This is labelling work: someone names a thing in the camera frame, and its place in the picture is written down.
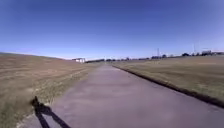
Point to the row of trees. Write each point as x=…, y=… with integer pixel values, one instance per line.
x=140, y=59

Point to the white building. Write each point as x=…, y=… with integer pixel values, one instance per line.
x=79, y=60

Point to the grey asphalt path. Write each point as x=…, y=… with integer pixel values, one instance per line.
x=113, y=100

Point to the pole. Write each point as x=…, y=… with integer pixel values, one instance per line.
x=158, y=52

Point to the dry grass field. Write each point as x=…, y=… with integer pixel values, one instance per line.
x=180, y=71

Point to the dry grass slope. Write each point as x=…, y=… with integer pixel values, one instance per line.
x=26, y=76

